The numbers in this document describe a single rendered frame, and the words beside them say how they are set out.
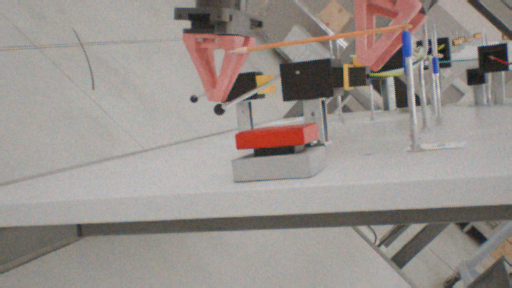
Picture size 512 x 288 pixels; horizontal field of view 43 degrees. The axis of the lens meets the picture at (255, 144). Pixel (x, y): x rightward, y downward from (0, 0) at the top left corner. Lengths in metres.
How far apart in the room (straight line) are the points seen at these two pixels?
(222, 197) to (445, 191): 0.14
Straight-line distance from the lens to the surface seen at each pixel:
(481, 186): 0.39
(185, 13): 0.70
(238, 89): 1.02
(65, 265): 0.73
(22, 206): 0.49
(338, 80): 0.67
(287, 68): 0.68
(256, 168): 0.44
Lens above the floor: 1.21
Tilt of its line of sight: 16 degrees down
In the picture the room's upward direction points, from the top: 43 degrees clockwise
